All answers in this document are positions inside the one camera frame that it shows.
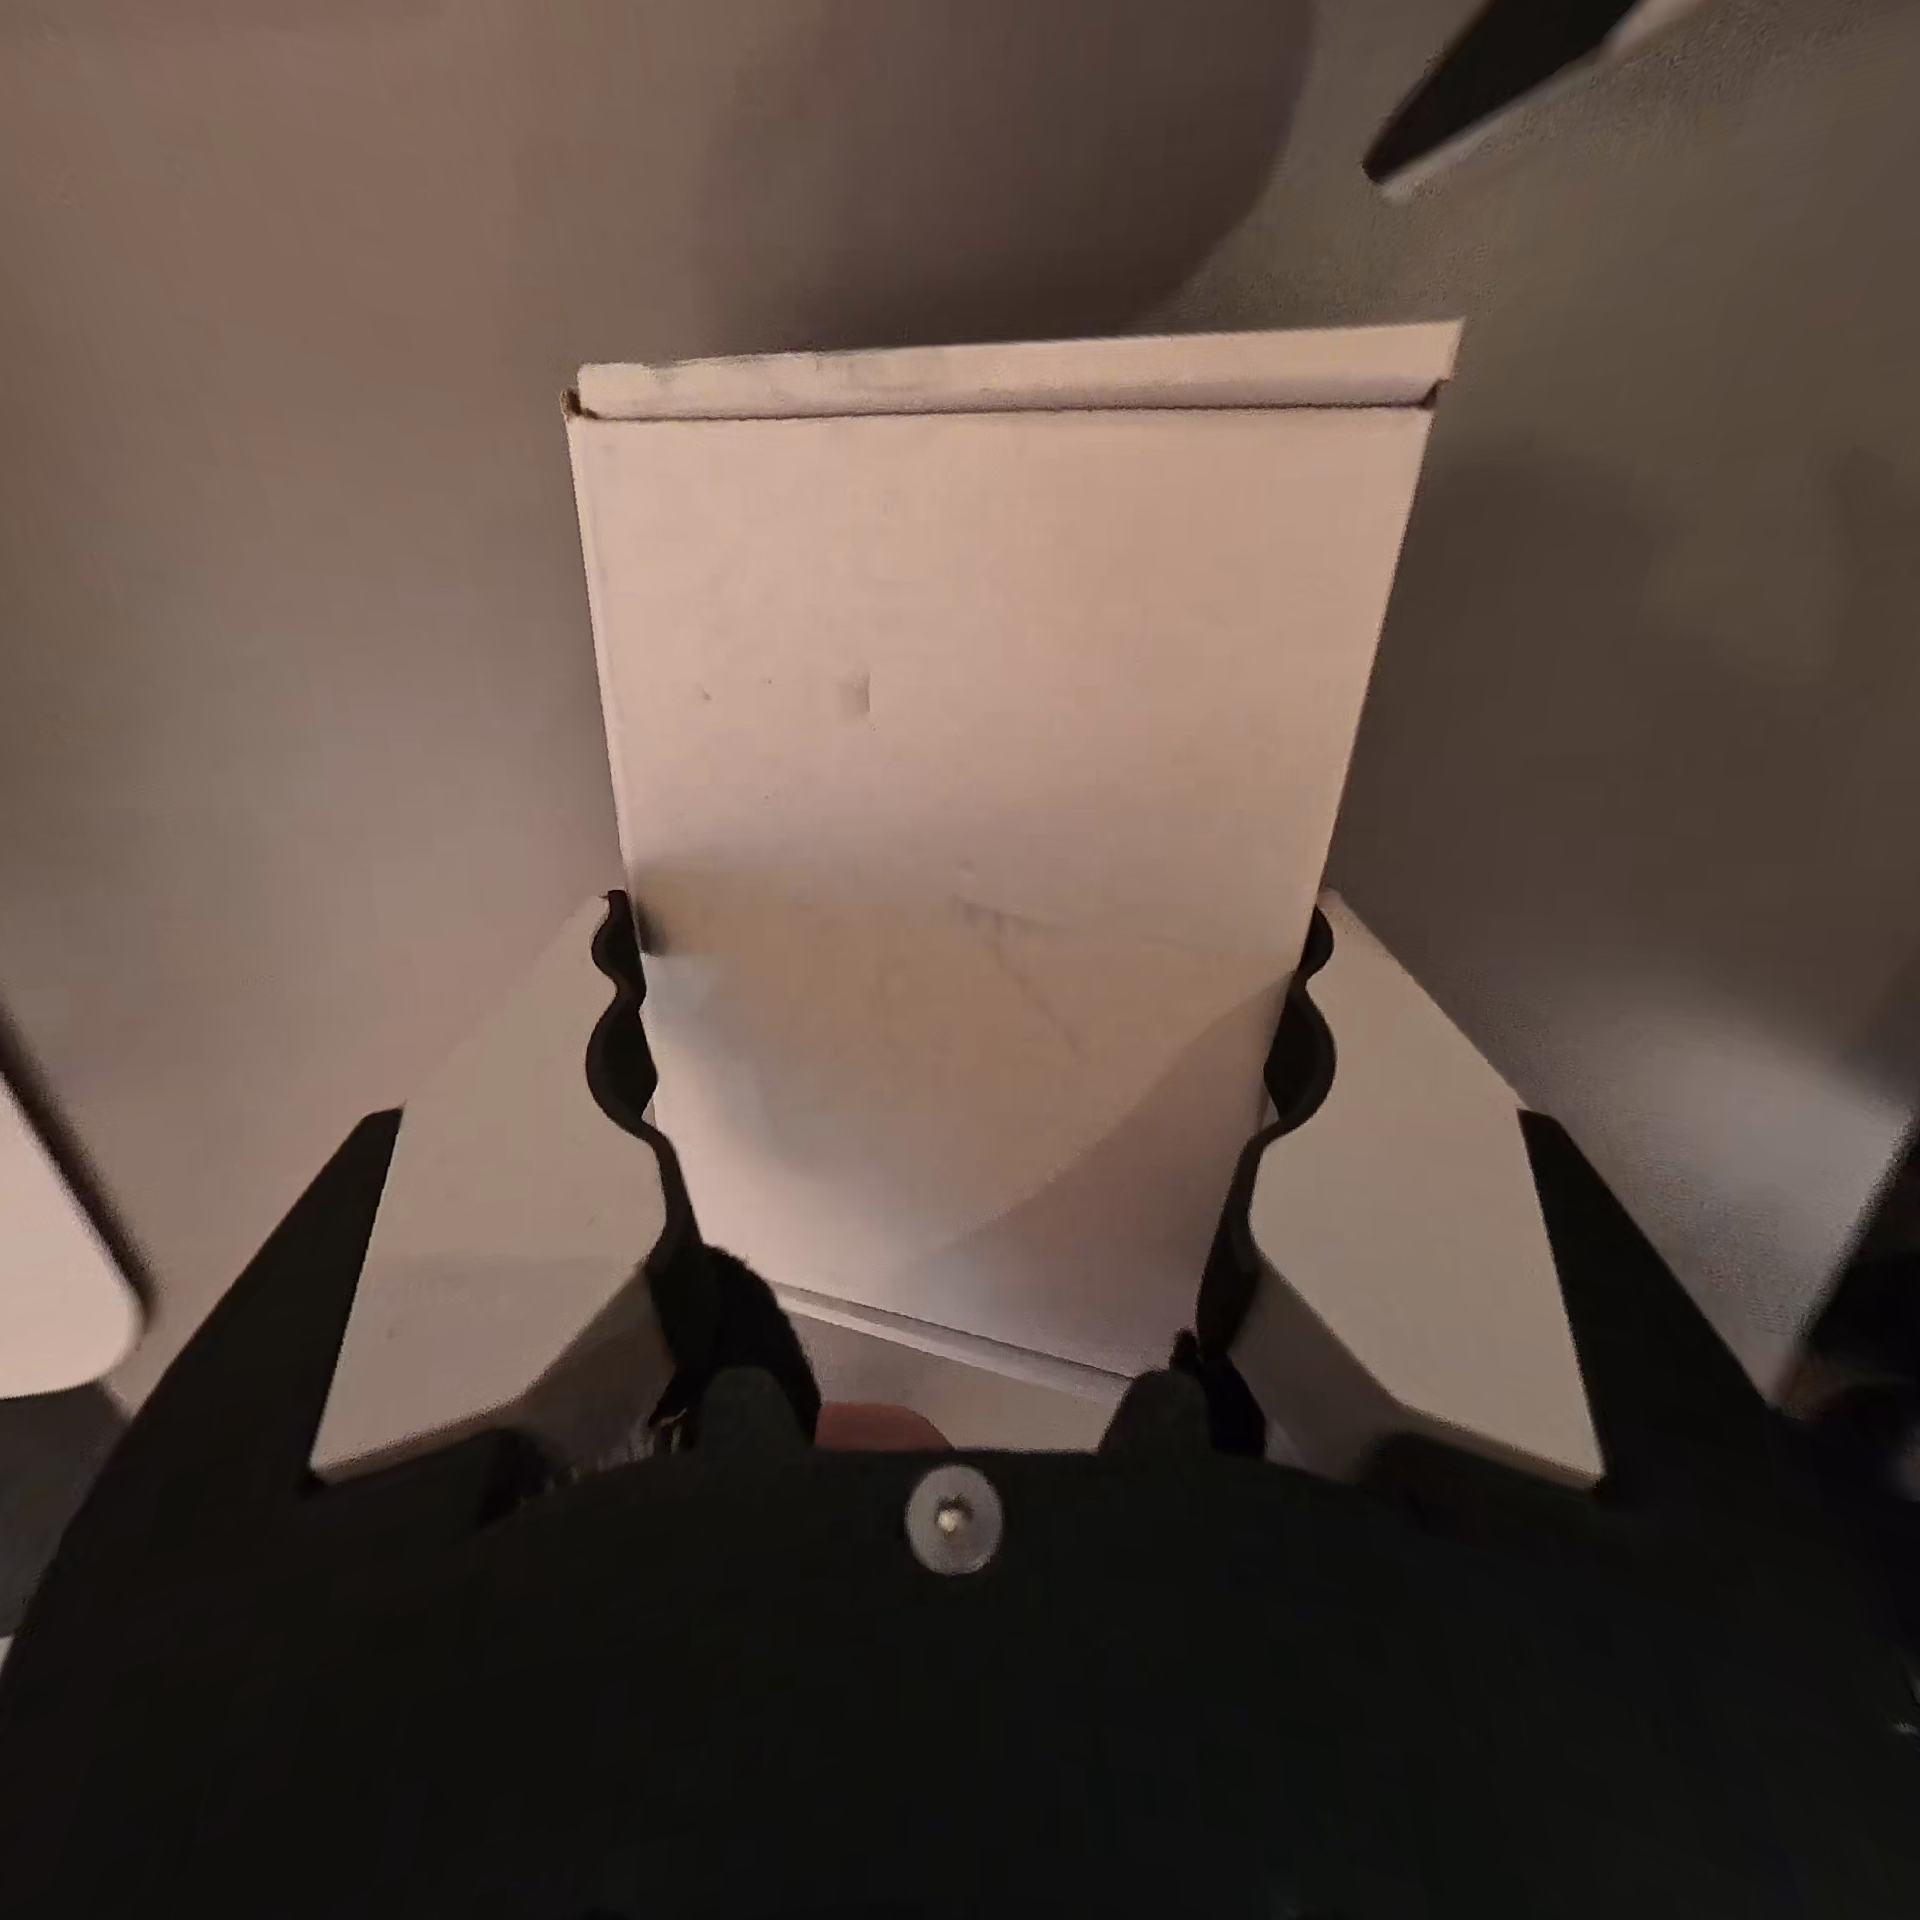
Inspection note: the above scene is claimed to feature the white cardboard box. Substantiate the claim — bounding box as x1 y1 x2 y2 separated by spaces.
562 318 1466 1456

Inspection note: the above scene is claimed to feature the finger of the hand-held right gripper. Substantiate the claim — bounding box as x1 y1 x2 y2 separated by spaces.
1362 0 1652 206

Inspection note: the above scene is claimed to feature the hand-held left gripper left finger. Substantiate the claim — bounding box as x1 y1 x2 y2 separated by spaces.
306 892 712 1480

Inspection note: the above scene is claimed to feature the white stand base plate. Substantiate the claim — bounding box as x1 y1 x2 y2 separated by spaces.
0 989 156 1400

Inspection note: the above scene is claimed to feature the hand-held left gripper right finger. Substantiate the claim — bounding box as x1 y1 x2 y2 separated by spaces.
1197 884 1601 1489

